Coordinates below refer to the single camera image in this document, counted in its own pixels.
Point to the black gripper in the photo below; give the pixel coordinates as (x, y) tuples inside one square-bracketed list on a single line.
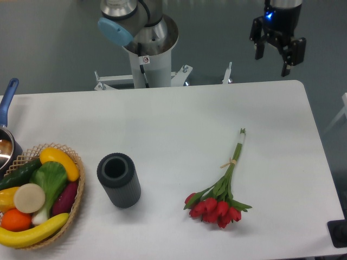
[(280, 20)]

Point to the red tulip bouquet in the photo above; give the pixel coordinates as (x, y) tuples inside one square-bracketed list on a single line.
[(216, 204)]

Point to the black device at table edge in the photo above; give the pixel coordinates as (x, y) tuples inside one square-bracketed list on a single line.
[(337, 231)]

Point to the dark grey ribbed vase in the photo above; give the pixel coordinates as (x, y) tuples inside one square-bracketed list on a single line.
[(117, 174)]

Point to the green bok choy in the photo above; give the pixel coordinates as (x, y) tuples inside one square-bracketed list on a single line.
[(52, 178)]

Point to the woven wicker basket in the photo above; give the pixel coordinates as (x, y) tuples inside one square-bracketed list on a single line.
[(34, 153)]

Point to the purple sweet potato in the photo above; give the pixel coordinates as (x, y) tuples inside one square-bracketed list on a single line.
[(66, 199)]

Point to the dark green cucumber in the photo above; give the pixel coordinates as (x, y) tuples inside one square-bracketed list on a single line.
[(20, 175)]

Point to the yellow bell pepper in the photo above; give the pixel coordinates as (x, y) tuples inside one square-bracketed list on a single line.
[(7, 199)]

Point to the orange fruit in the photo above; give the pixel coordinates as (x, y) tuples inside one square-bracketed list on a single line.
[(16, 221)]

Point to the yellow banana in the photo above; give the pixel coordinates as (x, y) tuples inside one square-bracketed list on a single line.
[(34, 235)]

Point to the blue handled saucepan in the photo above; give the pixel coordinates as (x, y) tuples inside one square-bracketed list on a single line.
[(10, 149)]

